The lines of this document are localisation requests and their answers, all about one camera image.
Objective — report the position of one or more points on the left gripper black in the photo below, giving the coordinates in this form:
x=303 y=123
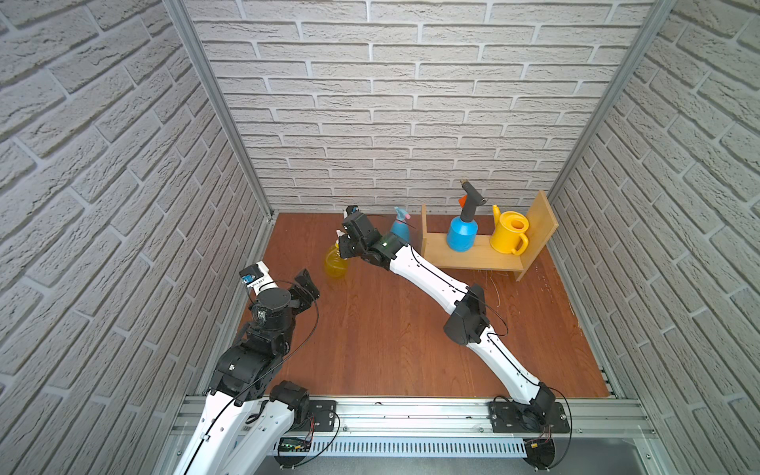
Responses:
x=300 y=290

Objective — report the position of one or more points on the yellow transparent spray bottle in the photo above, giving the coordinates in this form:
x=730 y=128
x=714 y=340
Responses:
x=335 y=266

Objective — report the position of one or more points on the blue pressure sprayer black handle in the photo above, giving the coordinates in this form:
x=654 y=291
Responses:
x=463 y=229

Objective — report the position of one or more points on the yellow watering can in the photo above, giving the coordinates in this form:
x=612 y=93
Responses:
x=509 y=236

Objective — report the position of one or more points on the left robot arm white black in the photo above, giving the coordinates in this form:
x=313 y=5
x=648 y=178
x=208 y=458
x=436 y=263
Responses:
x=245 y=413

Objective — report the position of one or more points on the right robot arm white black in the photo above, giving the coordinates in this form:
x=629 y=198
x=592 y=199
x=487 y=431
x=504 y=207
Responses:
x=467 y=324

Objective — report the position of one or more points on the wooden shelf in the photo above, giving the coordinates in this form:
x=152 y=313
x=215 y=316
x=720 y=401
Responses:
x=543 y=224

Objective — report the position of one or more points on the small blue spray bottle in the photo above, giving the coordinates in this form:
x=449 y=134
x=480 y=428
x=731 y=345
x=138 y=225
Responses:
x=400 y=226

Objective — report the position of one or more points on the green circuit board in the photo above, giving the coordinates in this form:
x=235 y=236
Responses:
x=294 y=445

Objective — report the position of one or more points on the black round connector box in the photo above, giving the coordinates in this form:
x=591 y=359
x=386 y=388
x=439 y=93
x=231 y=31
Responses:
x=540 y=454

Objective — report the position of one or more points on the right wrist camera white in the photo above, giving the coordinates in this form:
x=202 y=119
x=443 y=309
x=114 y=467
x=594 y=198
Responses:
x=350 y=210

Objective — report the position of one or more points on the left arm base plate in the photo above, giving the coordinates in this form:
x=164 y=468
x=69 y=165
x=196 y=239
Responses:
x=318 y=416

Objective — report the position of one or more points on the aluminium mounting rail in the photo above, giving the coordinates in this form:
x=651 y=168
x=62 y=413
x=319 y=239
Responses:
x=431 y=427

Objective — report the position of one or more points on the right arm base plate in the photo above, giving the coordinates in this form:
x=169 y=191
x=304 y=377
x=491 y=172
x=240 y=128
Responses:
x=508 y=417

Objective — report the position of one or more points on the left aluminium corner post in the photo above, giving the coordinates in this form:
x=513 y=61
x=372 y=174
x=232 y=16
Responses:
x=184 y=25

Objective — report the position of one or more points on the aluminium corner post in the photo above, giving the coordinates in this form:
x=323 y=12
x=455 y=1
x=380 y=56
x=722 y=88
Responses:
x=184 y=25
x=651 y=26

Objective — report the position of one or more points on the right aluminium corner post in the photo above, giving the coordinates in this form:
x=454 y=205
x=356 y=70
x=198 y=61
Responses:
x=651 y=26

